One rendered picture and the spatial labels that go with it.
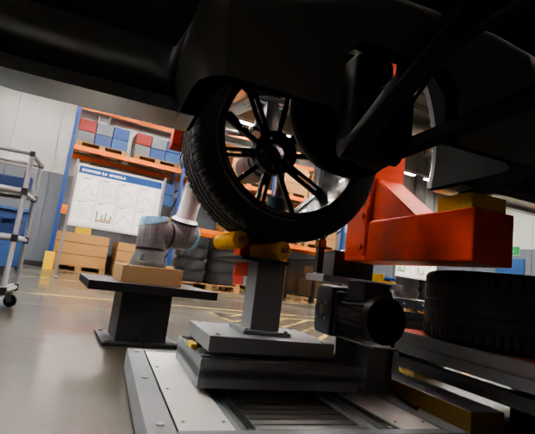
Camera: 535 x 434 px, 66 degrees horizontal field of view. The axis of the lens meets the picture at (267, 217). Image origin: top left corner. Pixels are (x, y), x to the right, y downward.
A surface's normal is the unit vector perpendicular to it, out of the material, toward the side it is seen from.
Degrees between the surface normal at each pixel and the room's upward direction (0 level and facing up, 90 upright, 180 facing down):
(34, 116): 90
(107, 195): 90
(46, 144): 90
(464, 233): 90
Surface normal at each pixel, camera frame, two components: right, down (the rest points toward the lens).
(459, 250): -0.92, -0.17
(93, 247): 0.44, -0.07
